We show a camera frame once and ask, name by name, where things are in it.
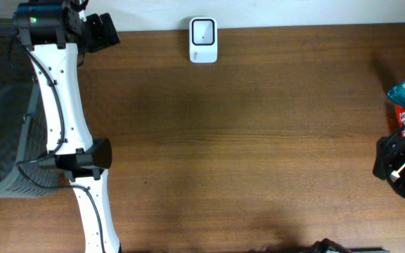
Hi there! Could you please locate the grey plastic mesh basket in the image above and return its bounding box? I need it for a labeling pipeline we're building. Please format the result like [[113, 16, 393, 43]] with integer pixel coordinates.
[[0, 19, 59, 198]]

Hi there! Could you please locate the white barcode scanner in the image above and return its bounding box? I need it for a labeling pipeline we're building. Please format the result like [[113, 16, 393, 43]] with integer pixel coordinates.
[[188, 17, 218, 64]]

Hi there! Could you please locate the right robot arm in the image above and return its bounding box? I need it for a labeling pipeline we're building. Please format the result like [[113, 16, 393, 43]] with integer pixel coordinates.
[[373, 125, 405, 199]]

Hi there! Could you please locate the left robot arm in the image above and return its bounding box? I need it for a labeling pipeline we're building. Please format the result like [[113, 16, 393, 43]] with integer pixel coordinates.
[[13, 0, 122, 253]]

